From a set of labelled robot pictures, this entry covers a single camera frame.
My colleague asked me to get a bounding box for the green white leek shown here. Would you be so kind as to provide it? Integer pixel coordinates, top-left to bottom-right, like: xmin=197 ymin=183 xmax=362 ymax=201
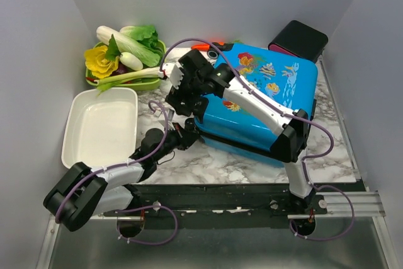
xmin=94 ymin=67 xmax=161 ymax=93

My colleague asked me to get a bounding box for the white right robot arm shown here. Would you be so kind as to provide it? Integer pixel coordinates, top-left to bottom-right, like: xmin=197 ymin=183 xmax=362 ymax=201
xmin=159 ymin=50 xmax=313 ymax=214

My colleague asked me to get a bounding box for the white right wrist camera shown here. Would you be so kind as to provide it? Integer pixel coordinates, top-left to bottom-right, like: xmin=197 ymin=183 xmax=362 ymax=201
xmin=162 ymin=62 xmax=184 ymax=89

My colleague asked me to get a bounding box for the green vegetable basket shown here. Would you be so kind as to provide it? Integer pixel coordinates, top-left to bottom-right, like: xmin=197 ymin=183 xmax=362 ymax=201
xmin=84 ymin=40 xmax=167 ymax=91

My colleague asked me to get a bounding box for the purple onion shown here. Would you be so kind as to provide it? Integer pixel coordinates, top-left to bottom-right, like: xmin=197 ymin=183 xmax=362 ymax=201
xmin=111 ymin=62 xmax=128 ymax=76

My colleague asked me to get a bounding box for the white rectangular tray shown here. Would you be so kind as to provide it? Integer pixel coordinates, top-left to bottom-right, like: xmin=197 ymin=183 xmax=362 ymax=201
xmin=61 ymin=88 xmax=139 ymax=169

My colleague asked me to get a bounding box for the orange toy carrot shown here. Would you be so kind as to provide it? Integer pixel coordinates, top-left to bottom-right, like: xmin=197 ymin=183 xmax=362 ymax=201
xmin=191 ymin=42 xmax=225 ymax=52

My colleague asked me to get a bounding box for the aluminium frame rail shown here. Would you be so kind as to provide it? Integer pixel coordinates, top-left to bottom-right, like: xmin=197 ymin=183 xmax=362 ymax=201
xmin=37 ymin=183 xmax=399 ymax=268

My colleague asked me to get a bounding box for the yellow flower cabbage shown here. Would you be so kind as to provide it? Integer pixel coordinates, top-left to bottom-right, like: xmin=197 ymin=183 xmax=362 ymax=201
xmin=84 ymin=45 xmax=119 ymax=79

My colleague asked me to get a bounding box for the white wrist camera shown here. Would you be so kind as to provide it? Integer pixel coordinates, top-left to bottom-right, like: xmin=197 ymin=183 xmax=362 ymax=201
xmin=162 ymin=62 xmax=184 ymax=89
xmin=166 ymin=108 xmax=175 ymax=129

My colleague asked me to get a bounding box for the blue fish print suitcase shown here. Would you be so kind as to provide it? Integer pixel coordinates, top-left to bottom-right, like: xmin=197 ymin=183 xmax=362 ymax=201
xmin=195 ymin=43 xmax=318 ymax=166

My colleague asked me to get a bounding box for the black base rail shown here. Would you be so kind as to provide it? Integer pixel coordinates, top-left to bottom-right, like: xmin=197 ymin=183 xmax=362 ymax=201
xmin=103 ymin=182 xmax=330 ymax=231

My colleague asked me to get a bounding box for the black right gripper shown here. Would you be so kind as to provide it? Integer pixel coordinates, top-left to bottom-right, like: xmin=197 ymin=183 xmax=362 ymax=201
xmin=164 ymin=66 xmax=205 ymax=117

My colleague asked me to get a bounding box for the white napa cabbage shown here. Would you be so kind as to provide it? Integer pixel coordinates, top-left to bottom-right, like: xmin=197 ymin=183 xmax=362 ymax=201
xmin=96 ymin=26 xmax=162 ymax=67

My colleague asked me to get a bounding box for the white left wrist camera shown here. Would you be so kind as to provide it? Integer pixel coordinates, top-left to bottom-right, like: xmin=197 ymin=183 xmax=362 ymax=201
xmin=166 ymin=108 xmax=175 ymax=129

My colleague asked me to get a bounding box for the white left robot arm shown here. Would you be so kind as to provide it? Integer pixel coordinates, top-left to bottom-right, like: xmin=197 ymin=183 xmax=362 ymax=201
xmin=43 ymin=118 xmax=200 ymax=232

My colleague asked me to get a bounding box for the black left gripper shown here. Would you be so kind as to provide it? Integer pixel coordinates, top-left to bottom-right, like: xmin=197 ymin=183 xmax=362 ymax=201
xmin=154 ymin=122 xmax=201 ymax=163

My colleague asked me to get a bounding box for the black bag with pink trim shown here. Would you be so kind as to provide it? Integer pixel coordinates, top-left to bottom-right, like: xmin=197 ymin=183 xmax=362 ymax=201
xmin=268 ymin=20 xmax=329 ymax=63

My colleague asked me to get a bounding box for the green leafy lettuce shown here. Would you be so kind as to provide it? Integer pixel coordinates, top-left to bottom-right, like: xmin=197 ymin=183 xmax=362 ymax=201
xmin=120 ymin=25 xmax=158 ymax=49

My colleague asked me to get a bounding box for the white radish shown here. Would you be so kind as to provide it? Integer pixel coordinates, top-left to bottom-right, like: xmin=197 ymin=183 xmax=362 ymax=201
xmin=120 ymin=52 xmax=144 ymax=71

